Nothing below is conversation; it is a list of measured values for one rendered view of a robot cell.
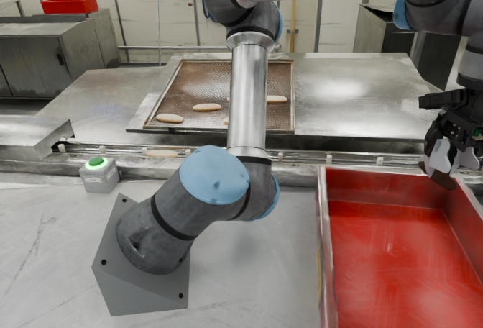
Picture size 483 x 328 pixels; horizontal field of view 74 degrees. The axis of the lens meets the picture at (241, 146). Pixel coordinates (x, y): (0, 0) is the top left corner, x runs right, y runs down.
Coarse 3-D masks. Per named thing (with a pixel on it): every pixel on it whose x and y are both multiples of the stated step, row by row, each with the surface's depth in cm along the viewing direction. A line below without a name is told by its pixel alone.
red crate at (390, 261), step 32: (352, 224) 75; (384, 224) 74; (416, 224) 74; (448, 224) 74; (352, 256) 67; (384, 256) 67; (416, 256) 66; (448, 256) 66; (352, 288) 60; (384, 288) 60; (416, 288) 60; (448, 288) 60; (480, 288) 60; (352, 320) 55; (384, 320) 55; (416, 320) 55; (448, 320) 55; (480, 320) 55
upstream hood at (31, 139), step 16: (0, 128) 103; (16, 128) 102; (32, 128) 102; (48, 128) 102; (64, 128) 105; (0, 144) 94; (16, 144) 93; (32, 144) 93; (48, 144) 98; (32, 160) 96
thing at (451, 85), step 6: (462, 42) 98; (462, 48) 98; (456, 54) 101; (462, 54) 98; (456, 60) 101; (456, 66) 101; (456, 72) 101; (450, 78) 105; (450, 84) 105; (456, 84) 101; (450, 90) 104; (474, 150) 90
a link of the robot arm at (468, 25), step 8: (472, 0) 48; (480, 0) 47; (472, 8) 48; (480, 8) 47; (472, 16) 48; (480, 16) 47; (464, 24) 49; (472, 24) 49; (480, 24) 48; (464, 32) 50; (472, 32) 50; (480, 32) 49; (472, 40) 50; (480, 40) 49; (472, 48) 50; (480, 48) 49
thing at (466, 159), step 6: (456, 150) 62; (468, 150) 61; (450, 156) 64; (456, 156) 63; (462, 156) 62; (468, 156) 61; (474, 156) 60; (450, 162) 64; (456, 162) 64; (462, 162) 63; (468, 162) 61; (474, 162) 60; (456, 168) 65; (474, 168) 60; (450, 174) 65
